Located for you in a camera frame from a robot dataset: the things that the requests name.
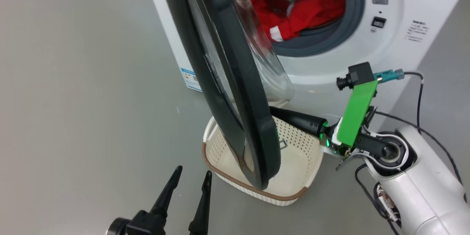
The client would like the dark grey round washer door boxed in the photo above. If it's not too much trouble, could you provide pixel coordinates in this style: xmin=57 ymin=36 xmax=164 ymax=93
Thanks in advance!
xmin=171 ymin=0 xmax=295 ymax=191

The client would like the blue white energy label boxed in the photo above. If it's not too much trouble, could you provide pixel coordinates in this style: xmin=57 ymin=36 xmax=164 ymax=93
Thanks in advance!
xmin=180 ymin=68 xmax=203 ymax=93

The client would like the white front-load washing machine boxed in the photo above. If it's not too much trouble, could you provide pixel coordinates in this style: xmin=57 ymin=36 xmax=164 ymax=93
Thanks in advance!
xmin=141 ymin=0 xmax=470 ymax=144

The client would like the cream perforated laundry basket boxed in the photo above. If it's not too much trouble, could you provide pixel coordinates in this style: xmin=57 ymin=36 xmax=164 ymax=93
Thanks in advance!
xmin=202 ymin=99 xmax=324 ymax=206

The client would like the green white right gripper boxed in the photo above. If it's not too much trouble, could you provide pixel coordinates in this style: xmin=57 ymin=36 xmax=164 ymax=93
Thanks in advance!
xmin=270 ymin=80 xmax=379 ymax=159

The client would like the grey rubber door seal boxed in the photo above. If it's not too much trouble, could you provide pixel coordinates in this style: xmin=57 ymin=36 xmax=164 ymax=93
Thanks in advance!
xmin=272 ymin=0 xmax=366 ymax=58

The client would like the red garment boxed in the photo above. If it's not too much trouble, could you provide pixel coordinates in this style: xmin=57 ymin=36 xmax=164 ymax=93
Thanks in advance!
xmin=247 ymin=0 xmax=305 ymax=43
xmin=286 ymin=0 xmax=346 ymax=32

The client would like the black cable with teal connector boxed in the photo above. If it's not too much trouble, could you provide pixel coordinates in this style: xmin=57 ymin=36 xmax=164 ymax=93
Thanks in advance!
xmin=374 ymin=68 xmax=424 ymax=134

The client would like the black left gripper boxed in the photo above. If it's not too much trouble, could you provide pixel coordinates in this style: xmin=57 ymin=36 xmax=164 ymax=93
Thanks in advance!
xmin=127 ymin=166 xmax=213 ymax=235

